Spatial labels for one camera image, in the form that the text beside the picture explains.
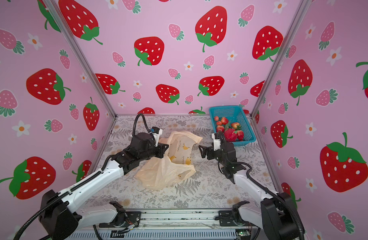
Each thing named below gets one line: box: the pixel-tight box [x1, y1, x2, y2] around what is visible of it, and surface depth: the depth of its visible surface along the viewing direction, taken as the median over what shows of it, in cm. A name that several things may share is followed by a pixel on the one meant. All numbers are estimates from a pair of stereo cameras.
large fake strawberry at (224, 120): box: [221, 116, 229, 125], surface depth 115 cm
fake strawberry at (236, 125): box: [231, 122, 241, 131], surface depth 110 cm
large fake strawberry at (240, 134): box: [236, 130, 244, 141], surface depth 106 cm
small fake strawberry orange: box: [216, 125, 225, 133], surface depth 109 cm
